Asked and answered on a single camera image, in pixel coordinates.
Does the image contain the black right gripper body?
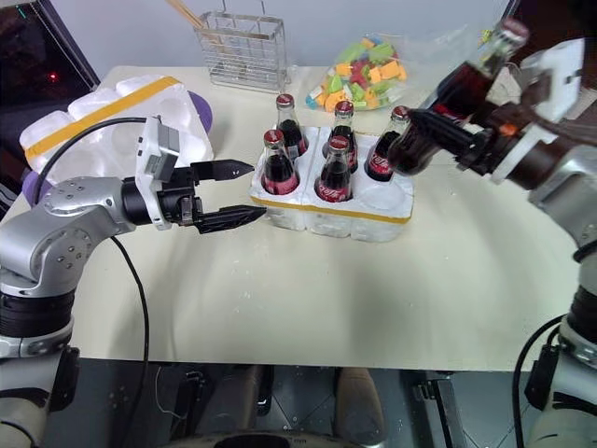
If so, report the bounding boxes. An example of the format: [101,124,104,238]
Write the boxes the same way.
[454,99,538,177]

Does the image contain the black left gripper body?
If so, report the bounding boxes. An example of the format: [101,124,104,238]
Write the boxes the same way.
[157,165,203,227]

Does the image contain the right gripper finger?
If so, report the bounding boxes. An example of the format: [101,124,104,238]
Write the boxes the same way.
[427,68,467,109]
[407,107,482,156]

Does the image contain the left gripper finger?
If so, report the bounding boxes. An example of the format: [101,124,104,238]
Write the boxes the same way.
[191,158,257,185]
[192,204,269,236]

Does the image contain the glass cola bottle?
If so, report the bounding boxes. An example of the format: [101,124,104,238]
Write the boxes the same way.
[386,17,532,178]
[313,133,354,204]
[260,129,301,197]
[332,99,360,175]
[363,105,412,184]
[274,92,310,158]

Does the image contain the white styrofoam taped box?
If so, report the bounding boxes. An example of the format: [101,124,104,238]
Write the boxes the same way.
[19,74,216,189]

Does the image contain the white styrofoam bottle crate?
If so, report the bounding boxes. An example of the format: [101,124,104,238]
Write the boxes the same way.
[247,124,417,245]

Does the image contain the purple round mat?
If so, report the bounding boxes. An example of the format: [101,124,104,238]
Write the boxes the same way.
[21,90,217,207]

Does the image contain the bag of coloured blocks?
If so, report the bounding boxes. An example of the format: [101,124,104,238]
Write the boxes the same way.
[304,28,496,114]

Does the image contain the wooden chopstick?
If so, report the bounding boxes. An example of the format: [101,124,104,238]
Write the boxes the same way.
[165,0,220,46]
[174,0,220,43]

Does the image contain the dark monitor screen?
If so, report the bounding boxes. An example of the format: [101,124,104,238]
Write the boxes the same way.
[0,0,102,156]

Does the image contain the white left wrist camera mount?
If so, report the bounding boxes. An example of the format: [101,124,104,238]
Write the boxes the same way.
[133,116,181,232]

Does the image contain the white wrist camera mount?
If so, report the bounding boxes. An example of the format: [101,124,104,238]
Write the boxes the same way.
[133,116,181,232]
[492,38,587,184]

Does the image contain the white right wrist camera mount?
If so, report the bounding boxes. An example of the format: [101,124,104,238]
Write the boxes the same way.
[492,38,587,184]

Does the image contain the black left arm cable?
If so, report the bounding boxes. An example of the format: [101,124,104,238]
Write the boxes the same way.
[35,116,152,448]

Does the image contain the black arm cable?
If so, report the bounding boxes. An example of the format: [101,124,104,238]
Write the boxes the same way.
[511,312,568,448]
[35,116,152,448]

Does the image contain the metal wire rack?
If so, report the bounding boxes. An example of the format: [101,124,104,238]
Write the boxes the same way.
[192,0,287,92]

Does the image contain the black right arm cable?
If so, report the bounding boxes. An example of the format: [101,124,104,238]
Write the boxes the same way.
[511,312,568,448]

